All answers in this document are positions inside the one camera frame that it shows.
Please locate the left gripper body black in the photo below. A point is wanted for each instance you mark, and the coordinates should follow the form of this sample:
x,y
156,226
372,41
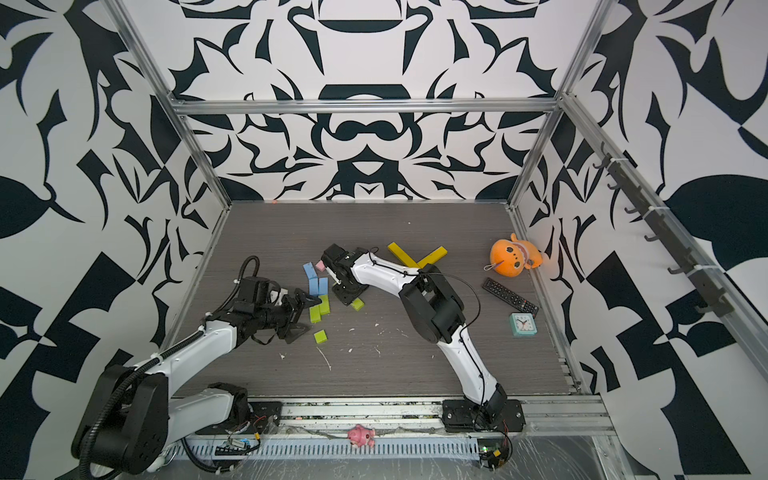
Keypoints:
x,y
278,317

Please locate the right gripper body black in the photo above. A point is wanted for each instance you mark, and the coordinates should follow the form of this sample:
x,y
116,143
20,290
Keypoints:
x,y
341,292

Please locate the yellow block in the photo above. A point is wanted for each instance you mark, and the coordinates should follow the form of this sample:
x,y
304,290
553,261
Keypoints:
x,y
433,257
402,256

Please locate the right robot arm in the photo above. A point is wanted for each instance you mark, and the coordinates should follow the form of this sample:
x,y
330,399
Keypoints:
x,y
435,310

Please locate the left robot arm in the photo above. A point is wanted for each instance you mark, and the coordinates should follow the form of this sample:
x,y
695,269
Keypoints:
x,y
133,413

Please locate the green block upright pair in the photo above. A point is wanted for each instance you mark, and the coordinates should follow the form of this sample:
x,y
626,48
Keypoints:
x,y
317,312

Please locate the light blue block lower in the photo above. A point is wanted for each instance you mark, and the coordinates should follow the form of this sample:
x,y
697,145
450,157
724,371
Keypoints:
x,y
318,286

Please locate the light blue block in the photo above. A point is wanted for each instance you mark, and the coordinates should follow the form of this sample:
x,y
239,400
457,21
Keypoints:
x,y
310,271
318,286

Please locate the light blue block top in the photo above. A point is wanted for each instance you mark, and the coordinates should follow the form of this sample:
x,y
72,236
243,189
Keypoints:
x,y
310,271

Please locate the small green cube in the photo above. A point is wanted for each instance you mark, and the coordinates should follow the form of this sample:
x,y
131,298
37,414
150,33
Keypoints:
x,y
320,337

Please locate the pink pig toy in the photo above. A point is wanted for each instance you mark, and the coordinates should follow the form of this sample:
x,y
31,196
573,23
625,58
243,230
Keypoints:
x,y
360,436

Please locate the black remote control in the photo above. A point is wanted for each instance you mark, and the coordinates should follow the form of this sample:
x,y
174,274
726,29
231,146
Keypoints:
x,y
517,302

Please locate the orange plush toy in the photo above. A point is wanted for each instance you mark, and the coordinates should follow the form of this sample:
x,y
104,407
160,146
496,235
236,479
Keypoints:
x,y
510,257

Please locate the teal square clock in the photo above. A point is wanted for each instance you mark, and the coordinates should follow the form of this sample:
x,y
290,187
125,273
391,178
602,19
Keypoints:
x,y
523,324

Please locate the circuit board right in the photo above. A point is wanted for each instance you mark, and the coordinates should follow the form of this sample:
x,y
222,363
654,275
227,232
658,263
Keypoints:
x,y
493,456

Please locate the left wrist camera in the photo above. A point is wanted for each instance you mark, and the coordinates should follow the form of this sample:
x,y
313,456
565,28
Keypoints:
x,y
275,293

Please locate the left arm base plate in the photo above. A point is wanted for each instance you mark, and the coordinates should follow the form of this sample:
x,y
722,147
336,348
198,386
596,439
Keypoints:
x,y
262,417

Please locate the white cable duct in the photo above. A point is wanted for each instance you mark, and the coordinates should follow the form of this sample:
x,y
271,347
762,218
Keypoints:
x,y
341,449

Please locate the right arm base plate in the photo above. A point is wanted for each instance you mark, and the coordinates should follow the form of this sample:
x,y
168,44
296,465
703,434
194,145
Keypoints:
x,y
463,416

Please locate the black hook rail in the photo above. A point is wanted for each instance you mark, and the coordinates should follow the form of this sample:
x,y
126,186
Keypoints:
x,y
667,230

